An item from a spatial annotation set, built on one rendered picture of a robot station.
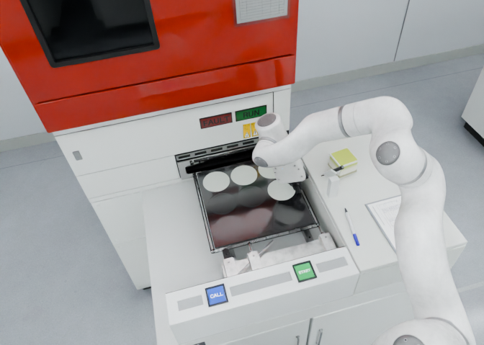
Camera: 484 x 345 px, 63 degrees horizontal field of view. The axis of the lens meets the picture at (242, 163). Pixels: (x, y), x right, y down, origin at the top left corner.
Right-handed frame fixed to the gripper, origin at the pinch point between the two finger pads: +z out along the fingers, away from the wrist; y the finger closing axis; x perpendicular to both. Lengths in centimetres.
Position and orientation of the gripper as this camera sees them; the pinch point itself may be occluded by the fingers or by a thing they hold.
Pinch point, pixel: (297, 186)
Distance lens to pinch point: 142.8
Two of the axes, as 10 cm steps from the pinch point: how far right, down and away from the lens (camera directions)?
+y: 9.0, -1.4, -4.1
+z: 3.9, 6.8, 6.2
